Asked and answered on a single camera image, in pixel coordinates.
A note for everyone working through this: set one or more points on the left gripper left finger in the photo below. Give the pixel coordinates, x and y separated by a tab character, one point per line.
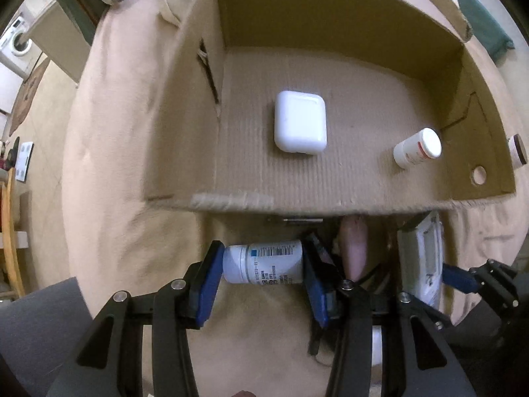
108	359

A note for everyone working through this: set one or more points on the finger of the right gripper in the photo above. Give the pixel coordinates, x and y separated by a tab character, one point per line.
409	264
498	309

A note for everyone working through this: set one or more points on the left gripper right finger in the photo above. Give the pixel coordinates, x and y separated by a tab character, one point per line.
416	358

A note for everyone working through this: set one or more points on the white remote control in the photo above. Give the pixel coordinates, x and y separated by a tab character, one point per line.
421	256

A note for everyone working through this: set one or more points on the white pill bottle blue label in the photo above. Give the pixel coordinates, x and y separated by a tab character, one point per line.
278	263

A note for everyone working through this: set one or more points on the pink tube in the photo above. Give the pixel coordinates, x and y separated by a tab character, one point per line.
353	240

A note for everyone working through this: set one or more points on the white bottle red stripe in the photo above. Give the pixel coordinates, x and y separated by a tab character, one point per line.
418	148

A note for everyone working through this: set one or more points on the brown lid cream jar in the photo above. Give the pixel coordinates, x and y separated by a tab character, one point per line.
517	151

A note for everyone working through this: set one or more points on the white earbuds case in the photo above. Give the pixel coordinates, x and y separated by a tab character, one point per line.
300	123

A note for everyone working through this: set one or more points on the beige bed sheet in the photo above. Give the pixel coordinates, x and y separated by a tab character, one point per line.
118	239

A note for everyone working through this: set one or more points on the cardboard box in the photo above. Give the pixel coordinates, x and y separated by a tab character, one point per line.
386	69

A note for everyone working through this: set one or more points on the wooden chair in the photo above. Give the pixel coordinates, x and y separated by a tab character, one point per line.
9	263

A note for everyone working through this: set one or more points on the teal cushion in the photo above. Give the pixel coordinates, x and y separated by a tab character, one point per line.
486	29

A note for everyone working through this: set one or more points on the white floor scale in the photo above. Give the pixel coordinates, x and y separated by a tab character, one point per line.
22	162

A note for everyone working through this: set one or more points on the brown round rug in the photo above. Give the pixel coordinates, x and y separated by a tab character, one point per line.
26	94

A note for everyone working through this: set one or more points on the white washing machine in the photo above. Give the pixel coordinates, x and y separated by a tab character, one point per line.
18	53

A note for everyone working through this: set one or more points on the white bedside cabinet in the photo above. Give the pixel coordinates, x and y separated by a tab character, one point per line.
57	36

